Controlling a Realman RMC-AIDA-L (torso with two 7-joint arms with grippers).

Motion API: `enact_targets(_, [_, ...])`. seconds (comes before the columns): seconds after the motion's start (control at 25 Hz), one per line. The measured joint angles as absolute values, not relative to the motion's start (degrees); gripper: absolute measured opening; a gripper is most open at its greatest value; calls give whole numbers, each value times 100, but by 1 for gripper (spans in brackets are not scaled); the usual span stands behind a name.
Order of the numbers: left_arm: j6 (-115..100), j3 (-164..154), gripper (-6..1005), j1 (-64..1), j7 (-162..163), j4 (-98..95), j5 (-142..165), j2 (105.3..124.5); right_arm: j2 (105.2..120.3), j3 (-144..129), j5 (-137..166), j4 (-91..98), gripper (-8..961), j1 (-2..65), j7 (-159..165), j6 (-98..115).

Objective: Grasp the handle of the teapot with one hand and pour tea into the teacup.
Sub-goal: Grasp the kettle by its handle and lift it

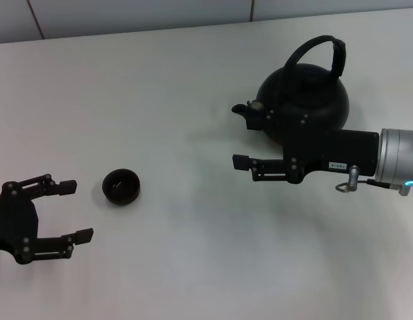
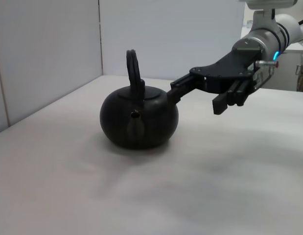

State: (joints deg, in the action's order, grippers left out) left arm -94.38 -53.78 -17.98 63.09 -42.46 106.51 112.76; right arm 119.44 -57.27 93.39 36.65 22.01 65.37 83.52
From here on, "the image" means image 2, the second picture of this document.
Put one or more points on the black round teapot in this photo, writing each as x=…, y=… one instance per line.
x=151, y=117

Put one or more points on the grey background equipment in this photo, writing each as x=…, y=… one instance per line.
x=302, y=80

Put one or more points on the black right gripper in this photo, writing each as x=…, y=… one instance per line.
x=227, y=71

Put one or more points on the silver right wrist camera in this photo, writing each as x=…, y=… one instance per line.
x=263, y=17

